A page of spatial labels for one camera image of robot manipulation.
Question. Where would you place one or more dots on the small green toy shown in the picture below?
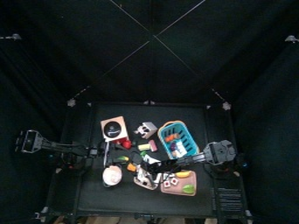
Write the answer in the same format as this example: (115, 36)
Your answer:
(143, 153)

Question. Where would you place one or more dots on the pink toy block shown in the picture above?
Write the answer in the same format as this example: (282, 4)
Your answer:
(153, 145)

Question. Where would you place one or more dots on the white toy kitchen scale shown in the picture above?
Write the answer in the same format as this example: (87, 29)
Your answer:
(145, 178)

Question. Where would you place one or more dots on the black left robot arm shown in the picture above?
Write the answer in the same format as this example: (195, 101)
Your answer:
(51, 144)

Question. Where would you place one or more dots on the green toy leaf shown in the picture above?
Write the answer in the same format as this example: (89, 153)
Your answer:
(189, 189)

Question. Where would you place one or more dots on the white text label sticker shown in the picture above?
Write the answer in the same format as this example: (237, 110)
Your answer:
(230, 199)

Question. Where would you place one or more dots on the orange toy carrot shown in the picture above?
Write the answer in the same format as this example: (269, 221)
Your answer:
(171, 137)

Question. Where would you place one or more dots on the yellow toy banana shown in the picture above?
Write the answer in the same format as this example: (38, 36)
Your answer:
(183, 174)

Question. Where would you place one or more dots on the yellow toy block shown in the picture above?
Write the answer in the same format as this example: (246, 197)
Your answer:
(145, 147)

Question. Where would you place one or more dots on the wooden box with red sides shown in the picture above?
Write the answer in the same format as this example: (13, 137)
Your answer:
(114, 128)

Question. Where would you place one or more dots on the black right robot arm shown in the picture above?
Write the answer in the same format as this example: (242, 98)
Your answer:
(218, 153)

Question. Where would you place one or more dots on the toy sushi piece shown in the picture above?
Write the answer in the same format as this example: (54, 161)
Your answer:
(174, 181)
(166, 183)

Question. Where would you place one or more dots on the white toy carton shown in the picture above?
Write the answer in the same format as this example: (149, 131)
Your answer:
(181, 148)

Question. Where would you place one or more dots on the red toy fruit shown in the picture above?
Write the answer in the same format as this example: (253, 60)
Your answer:
(127, 144)

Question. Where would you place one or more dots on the grey frame clamp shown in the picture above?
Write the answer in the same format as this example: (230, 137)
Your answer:
(15, 37)
(71, 102)
(292, 38)
(226, 105)

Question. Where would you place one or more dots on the purple toy vegetable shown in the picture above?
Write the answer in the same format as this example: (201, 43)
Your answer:
(173, 146)

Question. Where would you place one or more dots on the white grey cube toy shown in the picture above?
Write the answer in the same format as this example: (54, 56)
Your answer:
(146, 129)

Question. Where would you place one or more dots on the white toy pot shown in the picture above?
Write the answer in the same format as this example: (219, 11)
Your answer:
(113, 176)

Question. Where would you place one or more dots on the teal basket with orange rim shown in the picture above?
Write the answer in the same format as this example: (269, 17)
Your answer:
(186, 132)

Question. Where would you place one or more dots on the orange toy pepper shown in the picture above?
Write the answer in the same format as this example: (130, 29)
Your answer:
(131, 167)

